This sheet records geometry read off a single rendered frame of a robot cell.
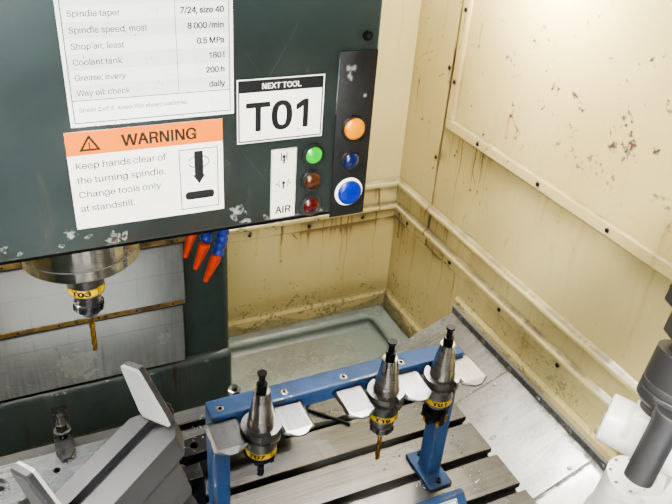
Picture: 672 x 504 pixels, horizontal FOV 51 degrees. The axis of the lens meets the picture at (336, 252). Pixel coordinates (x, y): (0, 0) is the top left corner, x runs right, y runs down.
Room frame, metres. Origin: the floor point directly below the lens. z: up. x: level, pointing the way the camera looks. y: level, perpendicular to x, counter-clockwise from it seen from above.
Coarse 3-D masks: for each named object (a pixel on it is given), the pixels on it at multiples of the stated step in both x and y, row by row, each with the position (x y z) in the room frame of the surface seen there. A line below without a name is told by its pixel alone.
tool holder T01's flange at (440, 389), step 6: (426, 366) 0.95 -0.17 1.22; (426, 372) 0.93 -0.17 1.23; (456, 372) 0.94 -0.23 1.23; (426, 378) 0.92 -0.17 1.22; (432, 378) 0.92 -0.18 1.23; (456, 378) 0.93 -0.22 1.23; (432, 384) 0.91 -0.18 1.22; (438, 384) 0.91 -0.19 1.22; (444, 384) 0.91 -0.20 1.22; (450, 384) 0.92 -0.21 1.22; (456, 384) 0.91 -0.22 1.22; (438, 390) 0.91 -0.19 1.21; (444, 390) 0.90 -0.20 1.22; (450, 390) 0.92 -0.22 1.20; (456, 390) 0.92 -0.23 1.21; (438, 396) 0.90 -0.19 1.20; (444, 396) 0.90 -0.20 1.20
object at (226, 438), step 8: (208, 424) 0.78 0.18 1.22; (216, 424) 0.78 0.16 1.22; (224, 424) 0.79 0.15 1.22; (232, 424) 0.79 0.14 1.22; (208, 432) 0.77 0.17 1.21; (216, 432) 0.77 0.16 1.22; (224, 432) 0.77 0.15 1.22; (232, 432) 0.77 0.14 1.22; (240, 432) 0.77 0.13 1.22; (216, 440) 0.75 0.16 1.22; (224, 440) 0.75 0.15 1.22; (232, 440) 0.75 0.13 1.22; (240, 440) 0.76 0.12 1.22; (216, 448) 0.74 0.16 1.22; (224, 448) 0.74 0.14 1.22; (232, 448) 0.74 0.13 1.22; (240, 448) 0.74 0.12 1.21
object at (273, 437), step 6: (246, 414) 0.80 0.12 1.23; (276, 414) 0.81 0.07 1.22; (246, 420) 0.79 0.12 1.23; (276, 420) 0.79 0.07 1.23; (246, 426) 0.78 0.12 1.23; (276, 426) 0.78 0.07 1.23; (246, 432) 0.76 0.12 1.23; (252, 432) 0.76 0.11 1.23; (270, 432) 0.77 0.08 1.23; (276, 432) 0.77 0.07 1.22; (246, 438) 0.76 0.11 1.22; (252, 438) 0.76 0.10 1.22; (258, 438) 0.75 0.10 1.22; (264, 438) 0.76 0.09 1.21; (270, 438) 0.77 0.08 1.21; (276, 438) 0.77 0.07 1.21; (252, 444) 0.76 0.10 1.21; (258, 444) 0.76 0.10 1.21; (264, 444) 0.76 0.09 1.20; (270, 444) 0.76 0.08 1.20
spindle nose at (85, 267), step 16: (64, 256) 0.72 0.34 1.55; (80, 256) 0.73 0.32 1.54; (96, 256) 0.74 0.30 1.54; (112, 256) 0.75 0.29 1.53; (128, 256) 0.78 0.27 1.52; (32, 272) 0.74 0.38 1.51; (48, 272) 0.72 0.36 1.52; (64, 272) 0.72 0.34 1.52; (80, 272) 0.73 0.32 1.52; (96, 272) 0.74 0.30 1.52; (112, 272) 0.75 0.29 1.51
